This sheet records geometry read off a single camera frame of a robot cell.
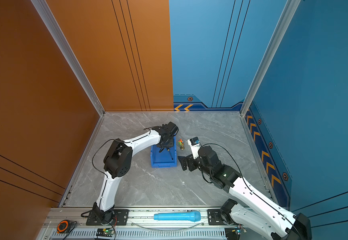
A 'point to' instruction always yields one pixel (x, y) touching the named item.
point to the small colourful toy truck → (180, 141)
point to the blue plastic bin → (164, 159)
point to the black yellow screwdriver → (168, 150)
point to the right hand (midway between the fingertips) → (184, 154)
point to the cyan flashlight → (194, 216)
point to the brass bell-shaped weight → (182, 146)
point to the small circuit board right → (239, 232)
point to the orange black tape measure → (65, 226)
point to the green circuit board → (107, 232)
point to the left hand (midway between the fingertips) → (169, 142)
